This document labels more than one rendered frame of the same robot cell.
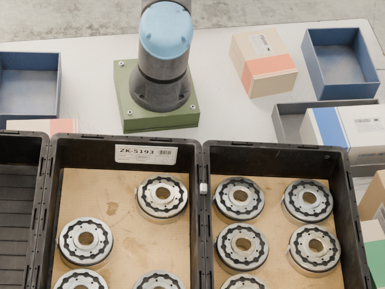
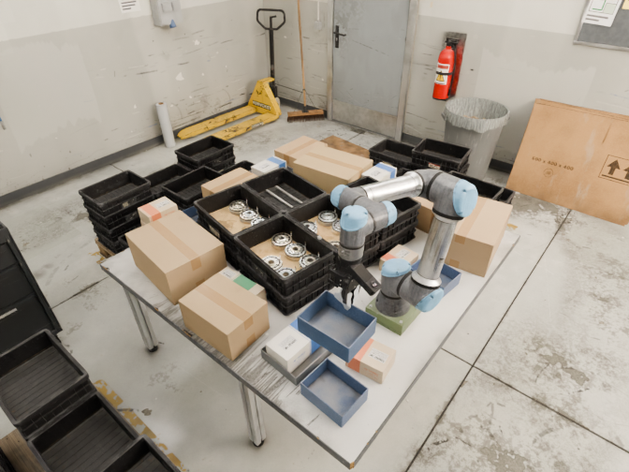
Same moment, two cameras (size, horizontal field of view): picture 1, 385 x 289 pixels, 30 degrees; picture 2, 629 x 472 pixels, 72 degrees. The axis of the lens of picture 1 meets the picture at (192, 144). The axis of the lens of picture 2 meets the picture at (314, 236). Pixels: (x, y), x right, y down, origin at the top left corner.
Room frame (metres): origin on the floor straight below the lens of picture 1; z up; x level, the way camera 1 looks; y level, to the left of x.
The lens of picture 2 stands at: (2.10, -0.88, 2.14)
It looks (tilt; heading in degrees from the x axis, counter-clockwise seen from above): 37 degrees down; 149
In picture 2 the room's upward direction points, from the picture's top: 1 degrees counter-clockwise
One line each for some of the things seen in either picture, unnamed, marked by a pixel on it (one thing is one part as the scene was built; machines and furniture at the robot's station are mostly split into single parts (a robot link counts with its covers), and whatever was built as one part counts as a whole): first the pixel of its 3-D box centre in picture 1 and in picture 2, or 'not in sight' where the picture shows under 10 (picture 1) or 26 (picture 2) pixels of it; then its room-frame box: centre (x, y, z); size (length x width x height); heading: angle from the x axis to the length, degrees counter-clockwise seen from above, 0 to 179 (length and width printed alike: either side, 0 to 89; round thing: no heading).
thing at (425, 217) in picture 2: not in sight; (417, 203); (0.62, 0.73, 0.78); 0.30 x 0.22 x 0.16; 14
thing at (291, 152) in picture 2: not in sight; (301, 157); (-0.25, 0.45, 0.78); 0.30 x 0.22 x 0.16; 108
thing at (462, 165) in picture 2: not in sight; (437, 174); (-0.07, 1.65, 0.37); 0.42 x 0.34 x 0.46; 19
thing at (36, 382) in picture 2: not in sight; (51, 401); (0.52, -1.33, 0.37); 0.40 x 0.30 x 0.45; 19
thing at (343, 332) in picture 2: not in sight; (336, 324); (1.35, -0.34, 1.10); 0.20 x 0.15 x 0.07; 19
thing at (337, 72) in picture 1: (339, 63); (333, 390); (1.35, -0.34, 0.74); 0.20 x 0.15 x 0.07; 16
